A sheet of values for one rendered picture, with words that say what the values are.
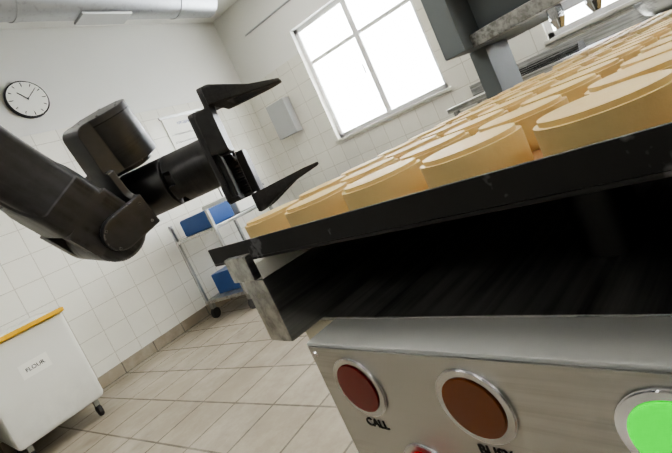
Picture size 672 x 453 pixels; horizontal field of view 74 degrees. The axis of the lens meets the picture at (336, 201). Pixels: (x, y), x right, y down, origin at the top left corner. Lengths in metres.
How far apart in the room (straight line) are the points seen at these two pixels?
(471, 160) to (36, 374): 3.31
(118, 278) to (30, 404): 1.31
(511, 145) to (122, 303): 4.18
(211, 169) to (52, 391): 3.03
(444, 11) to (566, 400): 0.86
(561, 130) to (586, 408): 0.10
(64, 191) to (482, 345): 0.37
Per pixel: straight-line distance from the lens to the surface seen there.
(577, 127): 0.17
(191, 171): 0.49
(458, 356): 0.22
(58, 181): 0.47
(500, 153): 0.20
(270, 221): 0.33
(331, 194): 0.29
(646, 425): 0.20
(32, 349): 3.41
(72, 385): 3.47
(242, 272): 0.31
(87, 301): 4.21
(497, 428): 0.23
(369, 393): 0.28
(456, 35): 0.98
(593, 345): 0.20
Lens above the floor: 0.95
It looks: 6 degrees down
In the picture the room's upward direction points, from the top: 25 degrees counter-clockwise
